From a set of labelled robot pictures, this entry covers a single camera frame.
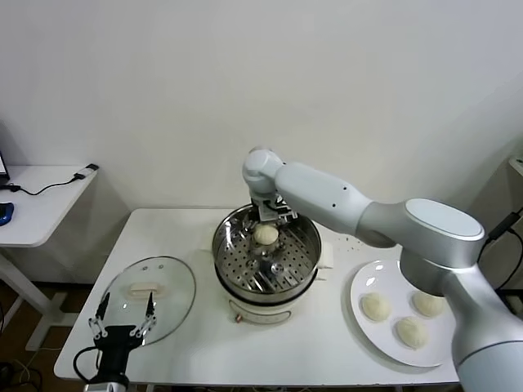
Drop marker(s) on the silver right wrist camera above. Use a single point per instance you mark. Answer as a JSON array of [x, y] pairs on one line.
[[280, 210]]

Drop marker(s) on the blue computer mouse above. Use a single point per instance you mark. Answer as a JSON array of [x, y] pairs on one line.
[[6, 214]]

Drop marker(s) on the scattered dark crumbs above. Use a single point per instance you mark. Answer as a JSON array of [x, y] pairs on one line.
[[347, 241]]

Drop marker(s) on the large white plate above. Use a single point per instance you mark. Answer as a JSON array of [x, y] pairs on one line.
[[367, 281]]

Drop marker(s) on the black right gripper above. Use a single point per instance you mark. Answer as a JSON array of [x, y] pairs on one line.
[[257, 210]]

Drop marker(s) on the white steamed baozi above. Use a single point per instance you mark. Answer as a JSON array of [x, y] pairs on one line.
[[428, 304], [266, 236], [376, 307], [410, 332]]

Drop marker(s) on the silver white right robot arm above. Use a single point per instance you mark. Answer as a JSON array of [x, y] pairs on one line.
[[408, 220]]

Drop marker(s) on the white side desk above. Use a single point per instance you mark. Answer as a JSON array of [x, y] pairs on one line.
[[517, 171]]

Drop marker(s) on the perforated steel steamer basket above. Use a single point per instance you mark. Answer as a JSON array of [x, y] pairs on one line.
[[298, 261]]

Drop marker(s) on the dark laptop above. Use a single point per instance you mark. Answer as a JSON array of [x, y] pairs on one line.
[[3, 163]]

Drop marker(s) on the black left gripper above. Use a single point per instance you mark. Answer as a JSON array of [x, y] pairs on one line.
[[116, 351]]

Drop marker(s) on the white side table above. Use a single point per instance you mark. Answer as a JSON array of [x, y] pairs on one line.
[[41, 220]]

